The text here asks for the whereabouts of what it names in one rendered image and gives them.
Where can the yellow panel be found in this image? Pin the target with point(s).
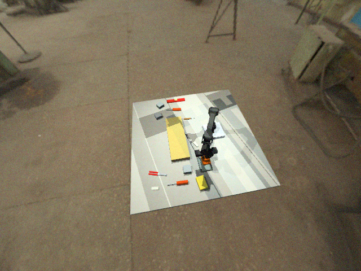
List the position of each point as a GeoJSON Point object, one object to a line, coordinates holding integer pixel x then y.
{"type": "Point", "coordinates": [177, 139]}

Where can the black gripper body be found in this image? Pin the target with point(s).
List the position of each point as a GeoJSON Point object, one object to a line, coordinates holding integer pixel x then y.
{"type": "Point", "coordinates": [213, 149]}

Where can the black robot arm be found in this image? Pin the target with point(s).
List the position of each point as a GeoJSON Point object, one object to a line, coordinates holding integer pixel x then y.
{"type": "Point", "coordinates": [208, 135]}

